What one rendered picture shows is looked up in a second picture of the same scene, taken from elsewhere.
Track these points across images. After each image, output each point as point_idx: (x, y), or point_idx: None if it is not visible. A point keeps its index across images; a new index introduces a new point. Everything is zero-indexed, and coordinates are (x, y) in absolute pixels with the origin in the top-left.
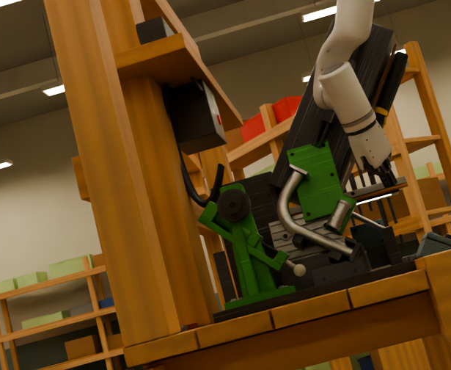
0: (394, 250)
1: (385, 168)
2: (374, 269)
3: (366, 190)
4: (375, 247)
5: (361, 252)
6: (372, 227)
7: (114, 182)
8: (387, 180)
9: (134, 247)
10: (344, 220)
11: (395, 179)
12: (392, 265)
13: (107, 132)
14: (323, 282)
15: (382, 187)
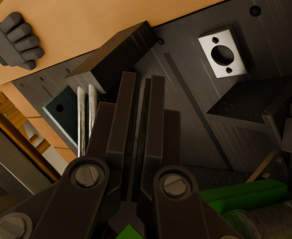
0: (133, 47)
1: (163, 207)
2: (245, 63)
3: (35, 179)
4: (104, 95)
5: None
6: (71, 117)
7: None
8: (181, 134)
9: None
10: (258, 199)
11: (127, 87)
12: (155, 41)
13: None
14: None
15: (4, 140)
